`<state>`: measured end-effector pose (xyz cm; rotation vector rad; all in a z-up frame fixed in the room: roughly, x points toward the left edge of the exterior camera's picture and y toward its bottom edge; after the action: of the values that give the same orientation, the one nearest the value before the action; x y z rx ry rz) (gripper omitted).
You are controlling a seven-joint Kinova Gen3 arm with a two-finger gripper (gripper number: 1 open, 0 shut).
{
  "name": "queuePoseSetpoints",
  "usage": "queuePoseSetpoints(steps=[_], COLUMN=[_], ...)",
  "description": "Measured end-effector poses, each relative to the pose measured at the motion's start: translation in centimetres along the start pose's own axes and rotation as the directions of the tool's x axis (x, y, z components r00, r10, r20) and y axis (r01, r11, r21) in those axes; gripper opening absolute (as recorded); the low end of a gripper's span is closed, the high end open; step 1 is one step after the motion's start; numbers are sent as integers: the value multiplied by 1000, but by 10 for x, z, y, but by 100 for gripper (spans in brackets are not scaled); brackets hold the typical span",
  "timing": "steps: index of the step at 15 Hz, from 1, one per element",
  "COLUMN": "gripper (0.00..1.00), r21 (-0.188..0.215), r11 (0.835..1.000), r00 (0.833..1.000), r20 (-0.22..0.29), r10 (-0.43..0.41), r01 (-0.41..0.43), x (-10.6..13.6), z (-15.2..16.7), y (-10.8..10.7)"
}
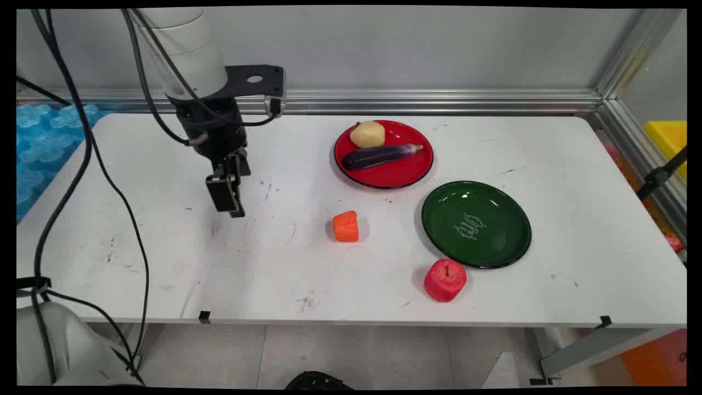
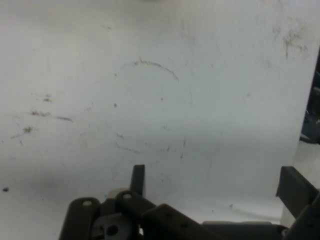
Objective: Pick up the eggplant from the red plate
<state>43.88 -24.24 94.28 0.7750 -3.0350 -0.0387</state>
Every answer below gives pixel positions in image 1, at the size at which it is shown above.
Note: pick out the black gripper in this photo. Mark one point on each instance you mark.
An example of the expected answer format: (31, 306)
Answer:
(216, 129)

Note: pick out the purple toy eggplant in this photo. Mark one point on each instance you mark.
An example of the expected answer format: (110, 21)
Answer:
(378, 156)

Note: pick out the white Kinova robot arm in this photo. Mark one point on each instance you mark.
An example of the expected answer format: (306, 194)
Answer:
(186, 49)

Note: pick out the orange toy carrot piece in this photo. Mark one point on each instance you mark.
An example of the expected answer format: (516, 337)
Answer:
(345, 227)

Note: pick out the black table edge clip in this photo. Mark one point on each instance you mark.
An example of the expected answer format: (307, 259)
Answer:
(204, 316)
(605, 321)

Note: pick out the yellow toy potato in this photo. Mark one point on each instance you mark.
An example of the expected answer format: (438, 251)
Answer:
(367, 134)

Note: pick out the red round plate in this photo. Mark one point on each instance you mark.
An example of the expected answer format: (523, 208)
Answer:
(403, 170)

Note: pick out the blue bubble wrap sheet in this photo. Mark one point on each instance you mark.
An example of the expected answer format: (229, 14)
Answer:
(41, 153)

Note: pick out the black round object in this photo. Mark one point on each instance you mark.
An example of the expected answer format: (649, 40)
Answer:
(318, 381)

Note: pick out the red toy apple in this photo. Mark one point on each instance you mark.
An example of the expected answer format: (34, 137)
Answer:
(444, 281)

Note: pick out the dark green round plate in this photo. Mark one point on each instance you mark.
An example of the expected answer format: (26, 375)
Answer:
(477, 225)

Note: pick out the grey table leg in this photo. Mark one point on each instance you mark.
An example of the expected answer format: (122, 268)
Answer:
(598, 348)

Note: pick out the yellow plastic bin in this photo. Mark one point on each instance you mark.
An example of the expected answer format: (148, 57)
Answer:
(669, 140)

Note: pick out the red plastic item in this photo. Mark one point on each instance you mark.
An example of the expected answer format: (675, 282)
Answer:
(672, 240)

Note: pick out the orange box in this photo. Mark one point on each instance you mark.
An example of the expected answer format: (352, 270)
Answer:
(658, 359)

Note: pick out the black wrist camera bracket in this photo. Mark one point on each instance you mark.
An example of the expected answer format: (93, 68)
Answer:
(258, 82)

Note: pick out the aluminium frame rail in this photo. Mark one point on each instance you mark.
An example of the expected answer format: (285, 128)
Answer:
(439, 101)
(641, 159)

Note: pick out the aluminium frame post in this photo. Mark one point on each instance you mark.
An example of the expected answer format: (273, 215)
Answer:
(636, 52)

